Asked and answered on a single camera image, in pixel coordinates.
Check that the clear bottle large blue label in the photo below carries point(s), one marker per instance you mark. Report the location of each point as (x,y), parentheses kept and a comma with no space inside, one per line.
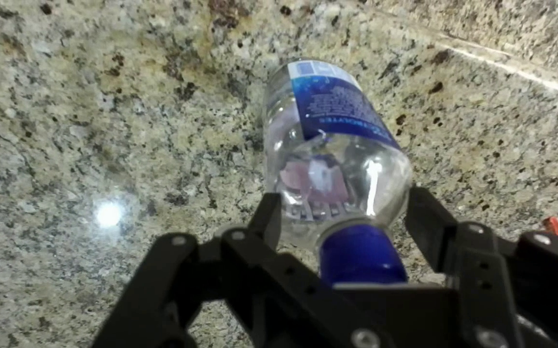
(336,154)

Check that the small red object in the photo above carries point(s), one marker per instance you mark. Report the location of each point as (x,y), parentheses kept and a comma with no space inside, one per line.
(552,226)

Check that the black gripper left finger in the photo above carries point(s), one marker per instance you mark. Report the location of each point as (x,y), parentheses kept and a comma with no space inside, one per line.
(270,276)

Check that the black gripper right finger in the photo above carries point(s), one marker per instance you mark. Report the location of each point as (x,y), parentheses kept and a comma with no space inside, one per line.
(502,282)

